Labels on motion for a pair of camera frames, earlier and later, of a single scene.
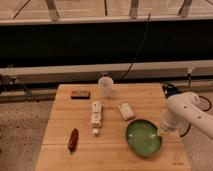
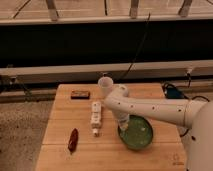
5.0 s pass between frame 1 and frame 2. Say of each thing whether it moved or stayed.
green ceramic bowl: moved
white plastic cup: stayed
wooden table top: stayed
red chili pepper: stayed
